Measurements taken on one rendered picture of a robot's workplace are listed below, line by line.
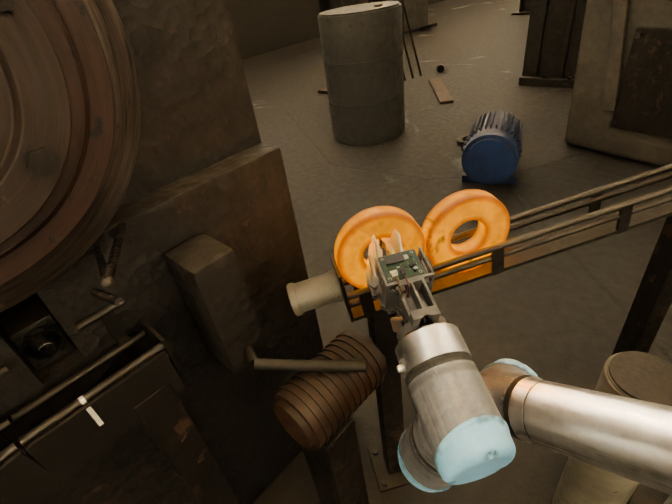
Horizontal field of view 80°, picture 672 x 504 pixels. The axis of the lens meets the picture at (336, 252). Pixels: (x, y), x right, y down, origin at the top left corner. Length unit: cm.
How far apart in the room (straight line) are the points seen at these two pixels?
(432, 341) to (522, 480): 81
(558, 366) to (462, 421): 105
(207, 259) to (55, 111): 30
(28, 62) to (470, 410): 52
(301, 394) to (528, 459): 75
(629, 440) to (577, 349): 106
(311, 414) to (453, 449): 32
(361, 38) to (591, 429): 270
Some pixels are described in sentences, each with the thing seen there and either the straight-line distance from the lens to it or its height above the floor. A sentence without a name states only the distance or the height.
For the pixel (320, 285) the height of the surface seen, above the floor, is 69.
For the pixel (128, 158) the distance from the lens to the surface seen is 55.
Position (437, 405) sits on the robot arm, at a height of 72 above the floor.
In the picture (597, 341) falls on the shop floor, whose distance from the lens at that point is 165.
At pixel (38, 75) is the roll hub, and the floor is 109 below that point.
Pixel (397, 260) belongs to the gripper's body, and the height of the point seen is 79.
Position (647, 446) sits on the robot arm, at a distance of 54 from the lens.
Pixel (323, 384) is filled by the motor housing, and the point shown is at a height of 53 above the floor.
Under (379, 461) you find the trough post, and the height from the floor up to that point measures 1.
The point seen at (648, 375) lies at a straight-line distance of 87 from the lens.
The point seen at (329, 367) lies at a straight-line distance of 74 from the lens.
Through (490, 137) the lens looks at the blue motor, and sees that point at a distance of 230.
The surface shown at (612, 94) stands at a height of 37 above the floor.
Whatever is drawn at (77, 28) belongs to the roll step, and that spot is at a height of 112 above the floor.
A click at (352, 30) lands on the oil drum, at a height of 78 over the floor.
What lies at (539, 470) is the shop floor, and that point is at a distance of 131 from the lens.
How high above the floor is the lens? 114
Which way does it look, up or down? 35 degrees down
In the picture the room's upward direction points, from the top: 9 degrees counter-clockwise
